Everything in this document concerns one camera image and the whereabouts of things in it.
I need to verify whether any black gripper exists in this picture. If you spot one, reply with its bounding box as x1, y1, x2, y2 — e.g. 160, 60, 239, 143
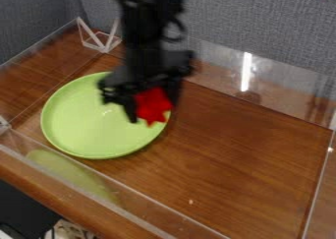
99, 0, 193, 123

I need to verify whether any red star-shaped prism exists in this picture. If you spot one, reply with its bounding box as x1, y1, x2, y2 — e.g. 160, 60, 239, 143
135, 87, 173, 126

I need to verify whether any green round plate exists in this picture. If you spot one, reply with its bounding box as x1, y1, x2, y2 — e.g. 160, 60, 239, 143
41, 72, 171, 159

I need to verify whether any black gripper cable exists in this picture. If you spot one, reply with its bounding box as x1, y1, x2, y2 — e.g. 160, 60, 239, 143
161, 16, 189, 43

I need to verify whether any clear acrylic enclosure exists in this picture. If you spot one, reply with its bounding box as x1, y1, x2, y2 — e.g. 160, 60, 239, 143
0, 24, 336, 239

